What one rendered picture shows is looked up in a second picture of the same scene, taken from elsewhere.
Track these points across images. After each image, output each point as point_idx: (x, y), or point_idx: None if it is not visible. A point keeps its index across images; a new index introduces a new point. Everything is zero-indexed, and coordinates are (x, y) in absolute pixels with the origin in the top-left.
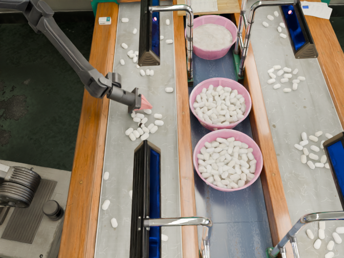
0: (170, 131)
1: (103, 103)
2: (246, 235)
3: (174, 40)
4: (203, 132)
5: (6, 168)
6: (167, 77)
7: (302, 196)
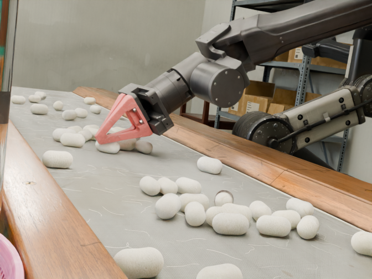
0: (29, 135)
1: (234, 151)
2: None
3: (96, 239)
4: None
5: (287, 113)
6: (77, 186)
7: None
